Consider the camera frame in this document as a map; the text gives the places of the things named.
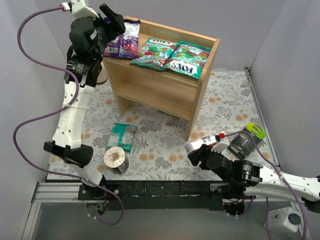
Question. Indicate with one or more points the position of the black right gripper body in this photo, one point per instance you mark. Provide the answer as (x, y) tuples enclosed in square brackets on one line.
[(197, 155)]

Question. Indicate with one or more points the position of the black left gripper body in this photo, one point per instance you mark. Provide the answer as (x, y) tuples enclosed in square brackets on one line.
[(110, 22)]

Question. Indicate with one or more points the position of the purple berry candy bag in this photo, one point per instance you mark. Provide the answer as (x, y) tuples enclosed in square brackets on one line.
[(126, 45)]

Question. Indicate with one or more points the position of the green mint candy bag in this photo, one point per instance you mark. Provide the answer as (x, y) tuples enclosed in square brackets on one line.
[(154, 54)]

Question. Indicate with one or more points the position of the teal candy bag back side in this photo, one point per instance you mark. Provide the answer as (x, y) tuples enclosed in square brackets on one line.
[(121, 135)]

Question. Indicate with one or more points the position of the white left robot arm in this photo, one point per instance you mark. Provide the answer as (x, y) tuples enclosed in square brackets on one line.
[(66, 143)]

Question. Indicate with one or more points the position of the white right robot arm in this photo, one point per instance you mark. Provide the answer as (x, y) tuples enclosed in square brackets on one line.
[(247, 178)]

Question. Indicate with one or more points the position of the wooden two-tier shelf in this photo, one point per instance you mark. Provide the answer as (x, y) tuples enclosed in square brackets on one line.
[(167, 91)]

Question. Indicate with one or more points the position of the green Fox's candy bag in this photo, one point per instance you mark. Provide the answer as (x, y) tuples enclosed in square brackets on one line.
[(188, 59)]

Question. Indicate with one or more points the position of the red white toothpaste box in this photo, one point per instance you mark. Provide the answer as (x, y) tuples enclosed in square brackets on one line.
[(210, 140)]

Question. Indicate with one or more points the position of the black green razor box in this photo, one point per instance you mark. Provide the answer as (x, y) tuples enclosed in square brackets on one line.
[(244, 143)]

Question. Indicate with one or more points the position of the beige wrapped tissue roll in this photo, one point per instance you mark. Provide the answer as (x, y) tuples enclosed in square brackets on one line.
[(102, 77)]

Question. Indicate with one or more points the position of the floral table mat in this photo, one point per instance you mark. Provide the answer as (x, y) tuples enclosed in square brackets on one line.
[(158, 149)]

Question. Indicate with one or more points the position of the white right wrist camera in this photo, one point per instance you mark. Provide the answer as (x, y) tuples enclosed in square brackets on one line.
[(222, 142)]

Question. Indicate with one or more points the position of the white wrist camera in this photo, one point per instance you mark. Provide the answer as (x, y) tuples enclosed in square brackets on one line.
[(79, 9), (222, 142)]

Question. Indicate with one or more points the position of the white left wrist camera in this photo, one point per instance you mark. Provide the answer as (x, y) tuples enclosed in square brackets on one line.
[(79, 9)]

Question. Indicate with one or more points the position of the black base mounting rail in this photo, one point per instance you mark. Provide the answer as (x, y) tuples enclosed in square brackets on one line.
[(162, 194)]

